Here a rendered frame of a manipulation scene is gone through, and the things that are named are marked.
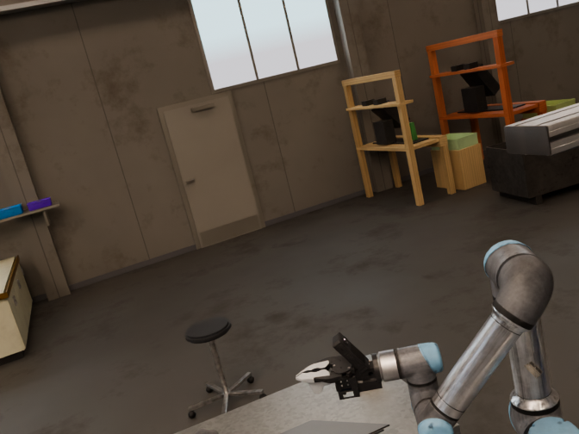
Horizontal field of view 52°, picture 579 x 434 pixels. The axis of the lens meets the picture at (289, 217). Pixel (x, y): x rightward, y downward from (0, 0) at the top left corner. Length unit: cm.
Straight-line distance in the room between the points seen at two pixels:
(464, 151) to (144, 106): 465
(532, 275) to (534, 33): 1087
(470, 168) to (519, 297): 773
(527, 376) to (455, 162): 751
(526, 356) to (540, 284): 25
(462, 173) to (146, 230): 468
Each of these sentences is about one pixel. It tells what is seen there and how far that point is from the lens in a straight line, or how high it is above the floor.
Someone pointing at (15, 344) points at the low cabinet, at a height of 17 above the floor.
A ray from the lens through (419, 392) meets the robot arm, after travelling 155.
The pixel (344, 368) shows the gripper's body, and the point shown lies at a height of 146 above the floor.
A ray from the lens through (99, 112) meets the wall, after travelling 877.
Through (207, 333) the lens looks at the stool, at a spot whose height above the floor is 62.
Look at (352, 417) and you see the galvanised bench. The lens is 210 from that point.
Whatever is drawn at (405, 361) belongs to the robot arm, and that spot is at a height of 146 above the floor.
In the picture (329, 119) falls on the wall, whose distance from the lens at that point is 967.
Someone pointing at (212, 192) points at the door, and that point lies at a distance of 901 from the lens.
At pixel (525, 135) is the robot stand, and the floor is 201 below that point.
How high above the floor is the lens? 218
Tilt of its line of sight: 13 degrees down
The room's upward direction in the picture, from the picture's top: 14 degrees counter-clockwise
